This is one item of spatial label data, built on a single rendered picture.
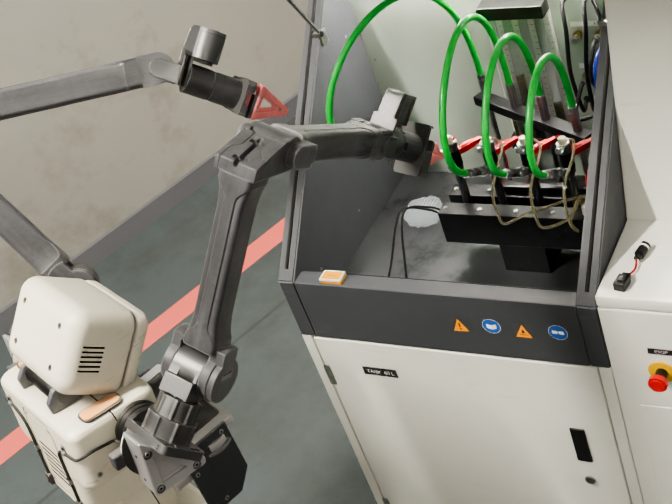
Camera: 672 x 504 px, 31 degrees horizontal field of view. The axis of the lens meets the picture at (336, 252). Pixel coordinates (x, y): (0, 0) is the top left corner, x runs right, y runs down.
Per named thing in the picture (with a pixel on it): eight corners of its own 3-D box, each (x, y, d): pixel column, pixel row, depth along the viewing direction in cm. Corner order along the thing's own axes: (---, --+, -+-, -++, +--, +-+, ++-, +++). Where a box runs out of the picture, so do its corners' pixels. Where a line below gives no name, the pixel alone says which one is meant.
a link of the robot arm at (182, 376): (154, 397, 192) (181, 411, 190) (178, 338, 192) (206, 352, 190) (181, 396, 201) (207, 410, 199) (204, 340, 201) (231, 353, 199)
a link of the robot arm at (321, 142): (230, 151, 187) (289, 176, 183) (240, 115, 186) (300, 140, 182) (346, 142, 226) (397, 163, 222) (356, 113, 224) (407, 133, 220)
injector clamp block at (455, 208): (454, 266, 260) (436, 212, 251) (470, 236, 267) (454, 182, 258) (607, 277, 243) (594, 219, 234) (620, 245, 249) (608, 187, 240)
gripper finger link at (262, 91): (284, 91, 233) (240, 76, 229) (297, 96, 226) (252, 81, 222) (273, 125, 234) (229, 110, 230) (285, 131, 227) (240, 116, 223)
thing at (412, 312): (316, 336, 263) (293, 282, 254) (325, 322, 266) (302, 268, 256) (590, 366, 231) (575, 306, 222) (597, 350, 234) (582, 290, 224)
